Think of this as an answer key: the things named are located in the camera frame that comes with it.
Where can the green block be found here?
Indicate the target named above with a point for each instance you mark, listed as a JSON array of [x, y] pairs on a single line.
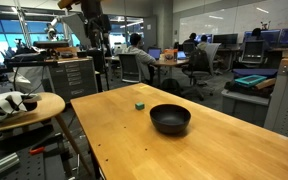
[[139, 106]]

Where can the black bowl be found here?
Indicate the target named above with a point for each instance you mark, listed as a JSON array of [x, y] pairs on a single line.
[[170, 118]]

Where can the wooden block on bin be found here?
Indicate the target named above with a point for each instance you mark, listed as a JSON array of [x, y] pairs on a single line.
[[265, 83]]

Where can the black office chair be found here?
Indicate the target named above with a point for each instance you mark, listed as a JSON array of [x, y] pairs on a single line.
[[130, 71]]

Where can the seated person in grey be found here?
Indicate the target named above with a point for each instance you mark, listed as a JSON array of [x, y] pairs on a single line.
[[145, 60]]

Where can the round wooden meeting table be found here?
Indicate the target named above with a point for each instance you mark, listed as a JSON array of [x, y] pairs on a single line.
[[159, 63]]

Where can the open laptop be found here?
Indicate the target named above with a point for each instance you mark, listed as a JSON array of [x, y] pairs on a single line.
[[154, 52]]

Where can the grey mesh office chair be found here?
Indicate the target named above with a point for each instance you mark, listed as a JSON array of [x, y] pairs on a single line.
[[200, 68]]

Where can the grey drawer cabinet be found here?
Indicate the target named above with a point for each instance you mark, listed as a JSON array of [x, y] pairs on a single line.
[[73, 78]]

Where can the black computer monitor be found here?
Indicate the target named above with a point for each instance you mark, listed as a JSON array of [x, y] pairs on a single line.
[[225, 39]]

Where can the round wooden side table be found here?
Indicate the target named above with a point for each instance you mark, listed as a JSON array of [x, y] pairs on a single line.
[[50, 106]]

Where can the teal framed tray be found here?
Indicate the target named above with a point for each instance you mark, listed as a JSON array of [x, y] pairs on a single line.
[[251, 80]]

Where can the grey storage bin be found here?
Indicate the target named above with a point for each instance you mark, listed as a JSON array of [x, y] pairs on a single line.
[[252, 109]]

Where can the aluminium extrusion bar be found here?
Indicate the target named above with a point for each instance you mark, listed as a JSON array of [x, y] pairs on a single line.
[[8, 162]]

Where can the orange handled clamp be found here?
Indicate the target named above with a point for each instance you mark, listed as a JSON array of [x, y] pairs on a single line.
[[36, 151]]

